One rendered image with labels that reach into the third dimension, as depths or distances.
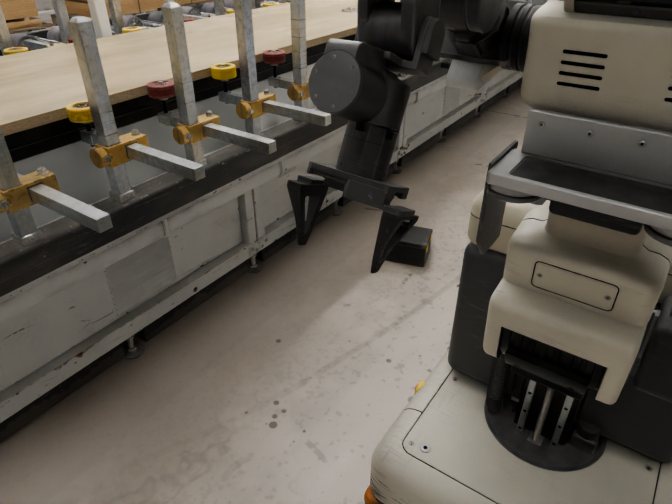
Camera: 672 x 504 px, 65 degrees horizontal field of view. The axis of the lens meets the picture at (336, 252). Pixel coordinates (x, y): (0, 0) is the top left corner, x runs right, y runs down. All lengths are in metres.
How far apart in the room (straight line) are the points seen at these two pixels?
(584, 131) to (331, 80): 0.36
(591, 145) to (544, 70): 0.11
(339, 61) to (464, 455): 1.00
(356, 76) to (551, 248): 0.47
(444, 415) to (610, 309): 0.61
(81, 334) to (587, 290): 1.49
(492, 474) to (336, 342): 0.85
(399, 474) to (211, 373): 0.84
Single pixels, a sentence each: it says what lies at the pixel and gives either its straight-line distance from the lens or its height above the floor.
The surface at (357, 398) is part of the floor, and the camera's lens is 1.76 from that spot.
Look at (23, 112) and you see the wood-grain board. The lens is 1.56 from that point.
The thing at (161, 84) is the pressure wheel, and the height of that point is 0.91.
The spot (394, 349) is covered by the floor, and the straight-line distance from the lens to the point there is 1.93.
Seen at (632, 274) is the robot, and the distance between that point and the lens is 0.85.
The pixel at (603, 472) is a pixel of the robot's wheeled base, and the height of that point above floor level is 0.28.
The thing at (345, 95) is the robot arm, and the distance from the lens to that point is 0.50.
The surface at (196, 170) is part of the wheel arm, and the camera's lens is 1.23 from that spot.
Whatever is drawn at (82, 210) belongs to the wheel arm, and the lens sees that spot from 1.15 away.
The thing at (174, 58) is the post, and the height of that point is 1.01.
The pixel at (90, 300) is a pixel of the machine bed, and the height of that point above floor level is 0.30.
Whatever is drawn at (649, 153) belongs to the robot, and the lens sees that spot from 0.75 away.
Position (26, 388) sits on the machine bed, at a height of 0.16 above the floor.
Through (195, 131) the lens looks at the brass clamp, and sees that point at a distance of 1.54.
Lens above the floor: 1.32
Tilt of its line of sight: 33 degrees down
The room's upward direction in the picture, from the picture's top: straight up
